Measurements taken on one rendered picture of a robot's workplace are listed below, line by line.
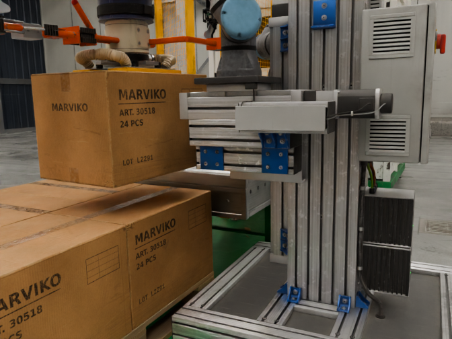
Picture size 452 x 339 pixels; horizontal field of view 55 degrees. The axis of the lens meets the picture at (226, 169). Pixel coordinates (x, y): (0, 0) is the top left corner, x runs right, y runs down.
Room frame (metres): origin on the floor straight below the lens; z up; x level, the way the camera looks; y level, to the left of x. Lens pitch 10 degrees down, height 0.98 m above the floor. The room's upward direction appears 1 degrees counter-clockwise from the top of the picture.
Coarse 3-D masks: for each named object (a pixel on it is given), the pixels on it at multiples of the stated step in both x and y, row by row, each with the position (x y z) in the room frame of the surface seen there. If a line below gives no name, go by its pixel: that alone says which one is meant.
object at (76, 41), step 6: (72, 30) 1.57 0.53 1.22; (78, 30) 1.56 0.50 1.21; (84, 30) 1.57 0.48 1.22; (90, 30) 1.59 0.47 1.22; (78, 36) 1.55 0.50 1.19; (84, 36) 1.58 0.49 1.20; (90, 36) 1.60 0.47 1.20; (66, 42) 1.59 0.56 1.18; (72, 42) 1.57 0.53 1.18; (78, 42) 1.56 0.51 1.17; (84, 42) 1.65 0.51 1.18; (90, 42) 1.59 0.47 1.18; (96, 42) 1.61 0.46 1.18
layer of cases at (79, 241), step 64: (0, 192) 2.02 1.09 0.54; (64, 192) 1.99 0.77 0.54; (128, 192) 1.96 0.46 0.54; (192, 192) 1.93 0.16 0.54; (0, 256) 1.16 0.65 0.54; (64, 256) 1.20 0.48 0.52; (128, 256) 1.45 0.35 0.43; (192, 256) 1.82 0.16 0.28; (0, 320) 1.01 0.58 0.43; (64, 320) 1.19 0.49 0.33; (128, 320) 1.43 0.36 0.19
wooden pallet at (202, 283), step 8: (200, 280) 1.87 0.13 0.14; (208, 280) 1.92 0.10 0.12; (192, 288) 1.80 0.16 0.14; (200, 288) 1.86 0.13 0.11; (184, 296) 1.74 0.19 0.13; (192, 296) 1.86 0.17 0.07; (168, 304) 1.64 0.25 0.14; (184, 304) 1.88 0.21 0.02; (160, 312) 1.59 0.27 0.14; (152, 320) 1.54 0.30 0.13; (160, 320) 1.74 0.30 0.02; (168, 320) 1.74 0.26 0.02; (136, 328) 1.46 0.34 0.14; (144, 328) 1.50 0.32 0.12; (152, 328) 1.67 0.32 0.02; (160, 328) 1.67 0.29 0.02; (168, 328) 1.67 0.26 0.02; (128, 336) 1.42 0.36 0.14; (136, 336) 1.46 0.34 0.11; (144, 336) 1.50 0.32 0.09; (152, 336) 1.61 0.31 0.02; (160, 336) 1.61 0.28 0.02; (168, 336) 1.63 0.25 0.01
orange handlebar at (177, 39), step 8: (8, 24) 1.34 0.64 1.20; (16, 24) 1.37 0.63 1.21; (64, 32) 1.51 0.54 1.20; (72, 32) 1.55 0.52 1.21; (104, 40) 1.68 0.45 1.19; (112, 40) 1.71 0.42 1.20; (152, 40) 1.80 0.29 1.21; (160, 40) 1.78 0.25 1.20; (168, 40) 1.76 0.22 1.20; (176, 40) 1.74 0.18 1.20; (184, 40) 1.73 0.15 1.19; (192, 40) 1.76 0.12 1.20; (200, 40) 1.81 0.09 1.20; (208, 40) 1.86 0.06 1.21
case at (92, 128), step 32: (64, 96) 1.57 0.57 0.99; (96, 96) 1.48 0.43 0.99; (128, 96) 1.54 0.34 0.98; (160, 96) 1.68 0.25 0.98; (64, 128) 1.57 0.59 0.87; (96, 128) 1.49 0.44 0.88; (128, 128) 1.53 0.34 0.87; (160, 128) 1.68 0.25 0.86; (64, 160) 1.58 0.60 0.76; (96, 160) 1.49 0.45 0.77; (128, 160) 1.52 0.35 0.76; (160, 160) 1.67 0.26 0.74; (192, 160) 1.86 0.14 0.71
